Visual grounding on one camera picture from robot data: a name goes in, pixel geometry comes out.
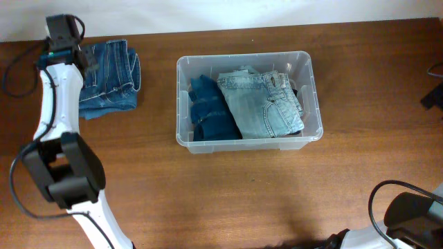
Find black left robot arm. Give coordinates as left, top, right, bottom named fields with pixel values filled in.
left=19, top=14, right=134, bottom=248

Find light blue jeans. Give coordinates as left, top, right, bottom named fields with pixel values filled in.
left=217, top=66, right=298, bottom=139

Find small black garment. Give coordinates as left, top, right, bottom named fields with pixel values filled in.
left=292, top=89, right=304, bottom=135

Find blue garment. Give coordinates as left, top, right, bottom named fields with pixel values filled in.
left=188, top=75, right=242, bottom=142

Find dark blue jeans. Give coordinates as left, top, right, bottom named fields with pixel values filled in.
left=79, top=39, right=141, bottom=120

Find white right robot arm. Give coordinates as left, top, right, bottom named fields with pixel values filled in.
left=322, top=180, right=442, bottom=248

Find clear plastic storage bin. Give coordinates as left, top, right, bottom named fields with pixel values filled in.
left=176, top=50, right=323, bottom=154

